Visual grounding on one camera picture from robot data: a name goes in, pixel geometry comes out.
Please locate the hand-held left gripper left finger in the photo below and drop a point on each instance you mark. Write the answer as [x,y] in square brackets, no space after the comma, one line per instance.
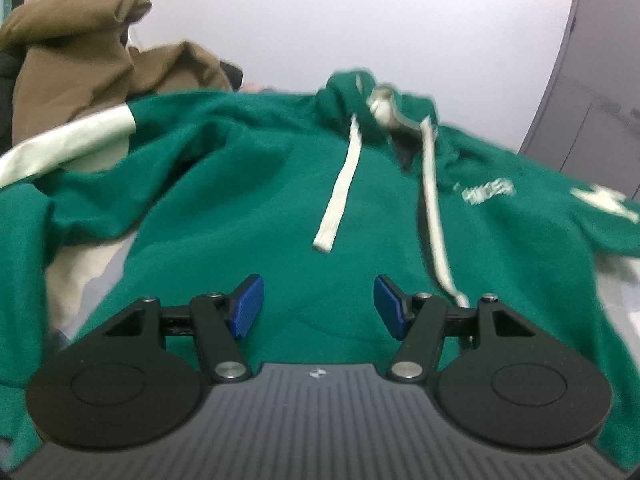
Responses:
[247,306]

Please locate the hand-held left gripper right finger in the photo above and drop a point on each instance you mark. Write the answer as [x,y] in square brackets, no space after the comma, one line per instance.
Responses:
[390,310]

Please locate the green hoodie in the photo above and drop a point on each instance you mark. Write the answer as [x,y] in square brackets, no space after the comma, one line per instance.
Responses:
[225,160]

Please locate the patchwork bed sheet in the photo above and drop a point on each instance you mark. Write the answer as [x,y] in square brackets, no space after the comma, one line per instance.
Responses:
[75,280]

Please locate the brown jacket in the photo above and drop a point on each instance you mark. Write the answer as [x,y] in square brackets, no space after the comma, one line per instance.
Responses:
[75,60]

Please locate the grey door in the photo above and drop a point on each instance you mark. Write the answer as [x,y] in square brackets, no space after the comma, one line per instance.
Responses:
[590,85]

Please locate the black garment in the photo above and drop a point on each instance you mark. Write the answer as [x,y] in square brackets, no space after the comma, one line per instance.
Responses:
[7,67]

